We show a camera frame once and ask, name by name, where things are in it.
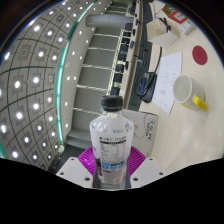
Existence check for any white remote control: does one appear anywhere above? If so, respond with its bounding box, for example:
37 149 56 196
179 19 197 36

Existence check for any black desk phone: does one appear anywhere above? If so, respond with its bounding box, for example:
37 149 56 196
138 71 158 104

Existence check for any beige divided open box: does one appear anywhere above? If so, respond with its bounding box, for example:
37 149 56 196
145 18 179 50

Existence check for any white printed paper sheet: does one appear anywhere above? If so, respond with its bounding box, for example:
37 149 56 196
152 51 184 116

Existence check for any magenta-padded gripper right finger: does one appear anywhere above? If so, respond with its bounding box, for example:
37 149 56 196
125 145 165 189

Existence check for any clear black-capped drink bottle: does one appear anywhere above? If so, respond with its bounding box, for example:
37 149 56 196
89 95 135 186

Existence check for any long curved conference desk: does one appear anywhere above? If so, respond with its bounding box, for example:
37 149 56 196
118 0 158 113

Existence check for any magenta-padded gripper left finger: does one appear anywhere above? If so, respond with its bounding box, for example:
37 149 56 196
55 145 99 188

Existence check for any black tool in beige box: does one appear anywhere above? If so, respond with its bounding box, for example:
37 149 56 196
159 17 172 33

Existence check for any white mug with yellow handle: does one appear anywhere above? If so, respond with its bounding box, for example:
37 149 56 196
172 73 209 112

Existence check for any flat round red coaster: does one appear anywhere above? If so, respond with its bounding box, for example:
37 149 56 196
191 45 209 66

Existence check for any group of ceiling lights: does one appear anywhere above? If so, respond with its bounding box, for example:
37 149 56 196
0 0 98 161

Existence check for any row of black office chairs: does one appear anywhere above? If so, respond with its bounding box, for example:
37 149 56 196
109 13 135 96

